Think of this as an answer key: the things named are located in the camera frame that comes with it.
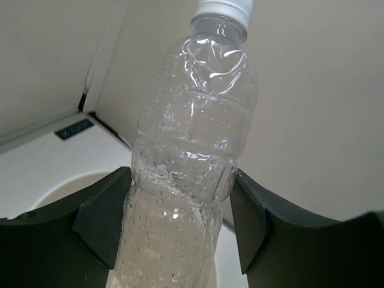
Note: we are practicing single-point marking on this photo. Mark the cream plastic bin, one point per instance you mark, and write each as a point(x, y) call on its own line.
point(77, 184)

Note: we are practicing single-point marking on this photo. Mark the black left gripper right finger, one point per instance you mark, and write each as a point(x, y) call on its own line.
point(283, 245)

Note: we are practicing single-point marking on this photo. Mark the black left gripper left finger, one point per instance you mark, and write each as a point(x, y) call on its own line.
point(72, 242)

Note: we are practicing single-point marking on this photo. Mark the blue corner sticker left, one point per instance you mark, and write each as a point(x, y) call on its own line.
point(74, 129)

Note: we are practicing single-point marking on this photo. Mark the clear unlabelled plastic bottle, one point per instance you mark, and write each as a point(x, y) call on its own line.
point(193, 127)

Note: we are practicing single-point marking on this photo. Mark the aluminium table edge rail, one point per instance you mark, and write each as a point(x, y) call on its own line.
point(27, 134)

